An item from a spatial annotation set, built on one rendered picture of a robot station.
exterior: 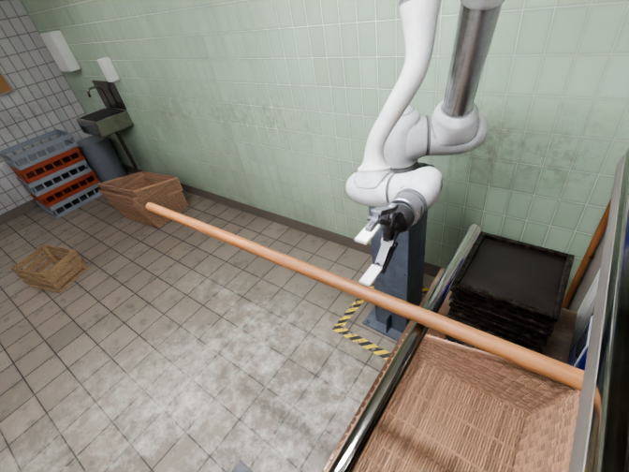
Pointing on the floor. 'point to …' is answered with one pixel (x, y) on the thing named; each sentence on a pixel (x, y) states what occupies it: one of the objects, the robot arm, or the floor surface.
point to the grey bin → (101, 157)
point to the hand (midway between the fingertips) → (364, 261)
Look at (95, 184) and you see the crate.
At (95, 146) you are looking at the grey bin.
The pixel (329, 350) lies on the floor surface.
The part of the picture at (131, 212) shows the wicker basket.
